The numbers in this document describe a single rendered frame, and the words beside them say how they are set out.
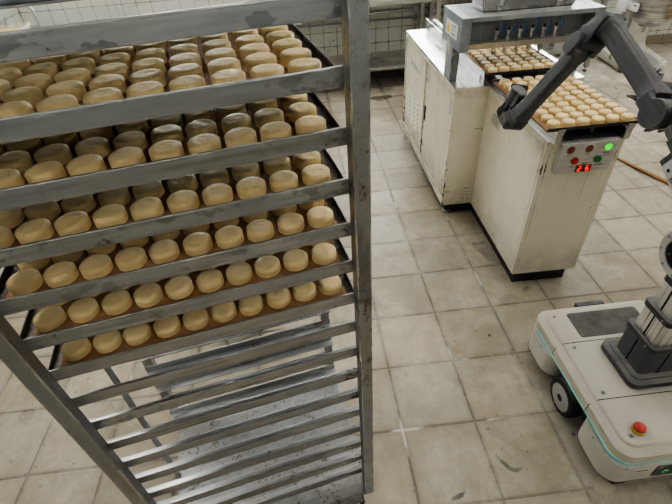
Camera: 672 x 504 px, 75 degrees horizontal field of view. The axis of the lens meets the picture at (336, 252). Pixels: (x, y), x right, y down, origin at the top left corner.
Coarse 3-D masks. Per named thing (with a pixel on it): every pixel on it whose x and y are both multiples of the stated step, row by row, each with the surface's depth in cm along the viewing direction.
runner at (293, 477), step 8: (344, 456) 138; (352, 456) 138; (360, 456) 136; (320, 464) 137; (328, 464) 137; (336, 464) 134; (344, 464) 136; (296, 472) 135; (304, 472) 135; (312, 472) 133; (320, 472) 135; (272, 480) 134; (280, 480) 134; (288, 480) 132; (296, 480) 133; (248, 488) 133; (256, 488) 132; (264, 488) 130; (272, 488) 132; (224, 496) 131; (232, 496) 131; (240, 496) 129; (248, 496) 130
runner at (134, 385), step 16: (304, 336) 93; (320, 336) 95; (240, 352) 91; (256, 352) 92; (272, 352) 93; (176, 368) 92; (192, 368) 89; (208, 368) 91; (128, 384) 87; (144, 384) 88; (80, 400) 85; (96, 400) 87
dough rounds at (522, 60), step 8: (496, 48) 257; (512, 48) 256; (520, 48) 258; (472, 56) 252; (480, 56) 247; (488, 56) 247; (496, 56) 249; (504, 56) 245; (512, 56) 244; (520, 56) 248; (528, 56) 243; (536, 56) 243; (480, 64) 243; (488, 64) 236; (496, 64) 236; (504, 64) 235; (512, 64) 234; (520, 64) 235; (528, 64) 232; (536, 64) 232; (544, 64) 235; (552, 64) 230; (488, 72) 232
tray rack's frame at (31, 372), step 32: (0, 320) 68; (0, 352) 70; (32, 352) 75; (32, 384) 75; (64, 416) 83; (256, 416) 169; (320, 416) 168; (96, 448) 91; (192, 448) 161; (256, 448) 159; (320, 448) 158; (128, 480) 102; (256, 480) 151; (352, 480) 149
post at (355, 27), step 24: (360, 0) 53; (360, 24) 55; (360, 48) 57; (360, 72) 59; (360, 96) 61; (360, 120) 63; (360, 144) 65; (360, 168) 68; (360, 192) 71; (360, 216) 74; (360, 240) 77; (360, 264) 81; (360, 288) 85; (360, 312) 89; (360, 336) 94; (360, 360) 99; (360, 384) 106; (360, 408) 115; (360, 432) 125
